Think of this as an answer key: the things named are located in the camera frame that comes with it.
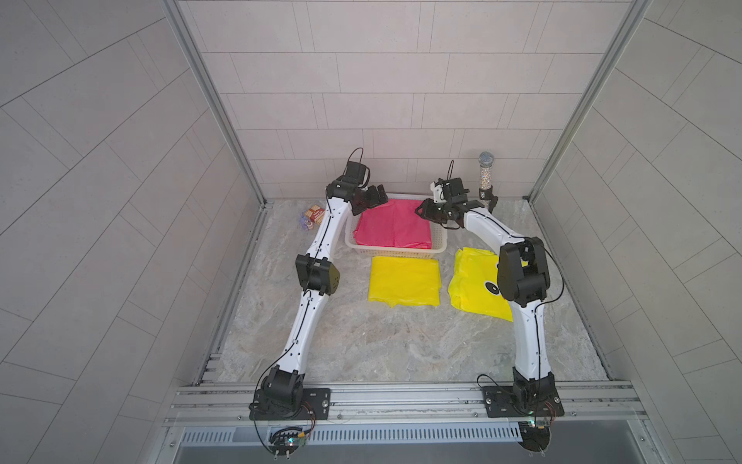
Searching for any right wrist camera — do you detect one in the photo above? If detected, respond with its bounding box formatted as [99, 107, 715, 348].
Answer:
[431, 178, 469, 204]

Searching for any plain yellow raincoat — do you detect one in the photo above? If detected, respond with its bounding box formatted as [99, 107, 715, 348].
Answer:
[368, 256, 442, 307]

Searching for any pink raincoat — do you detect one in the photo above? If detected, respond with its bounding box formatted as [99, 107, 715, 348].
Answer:
[353, 199, 432, 249]

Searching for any aluminium corner frame post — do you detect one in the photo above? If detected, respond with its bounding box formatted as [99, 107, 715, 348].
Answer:
[162, 0, 269, 209]
[524, 0, 652, 205]

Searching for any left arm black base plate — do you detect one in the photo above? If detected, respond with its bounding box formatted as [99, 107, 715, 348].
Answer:
[249, 389, 332, 421]

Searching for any aluminium corner frame post right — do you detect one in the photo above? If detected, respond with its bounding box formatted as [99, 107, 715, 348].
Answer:
[524, 0, 652, 205]

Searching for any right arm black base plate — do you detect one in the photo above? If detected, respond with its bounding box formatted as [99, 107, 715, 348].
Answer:
[480, 385, 564, 421]

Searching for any white plastic perforated basket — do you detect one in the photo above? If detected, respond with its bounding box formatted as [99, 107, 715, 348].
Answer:
[344, 216, 448, 259]

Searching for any aluminium corner frame post left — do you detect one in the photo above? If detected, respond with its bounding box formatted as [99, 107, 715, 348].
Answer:
[162, 0, 269, 209]

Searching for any green circuit board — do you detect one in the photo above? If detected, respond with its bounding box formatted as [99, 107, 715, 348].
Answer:
[269, 426, 309, 458]
[518, 421, 552, 454]

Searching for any purple bunny toy figure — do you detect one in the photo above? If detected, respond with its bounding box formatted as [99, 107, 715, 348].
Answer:
[300, 214, 314, 231]

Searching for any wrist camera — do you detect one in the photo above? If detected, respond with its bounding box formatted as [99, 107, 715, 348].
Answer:
[341, 160, 370, 189]
[431, 178, 469, 204]

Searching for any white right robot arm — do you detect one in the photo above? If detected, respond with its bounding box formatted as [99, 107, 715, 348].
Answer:
[415, 198, 557, 413]

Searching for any yellow duck face raincoat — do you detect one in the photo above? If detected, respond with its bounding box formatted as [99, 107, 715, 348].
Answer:
[448, 247, 513, 322]

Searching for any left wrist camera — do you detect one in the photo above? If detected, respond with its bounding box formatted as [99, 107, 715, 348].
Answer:
[341, 160, 370, 189]

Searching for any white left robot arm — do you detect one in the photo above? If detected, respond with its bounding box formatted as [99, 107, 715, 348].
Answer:
[254, 180, 388, 418]

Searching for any left green circuit board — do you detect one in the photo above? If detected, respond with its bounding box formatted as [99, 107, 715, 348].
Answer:
[269, 426, 309, 458]

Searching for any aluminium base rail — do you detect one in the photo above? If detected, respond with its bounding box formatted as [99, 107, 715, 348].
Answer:
[163, 380, 648, 426]

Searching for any red striped card box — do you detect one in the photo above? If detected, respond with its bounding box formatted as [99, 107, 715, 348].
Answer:
[305, 205, 326, 228]

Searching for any right green circuit board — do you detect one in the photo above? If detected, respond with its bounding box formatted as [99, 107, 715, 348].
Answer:
[518, 421, 552, 454]

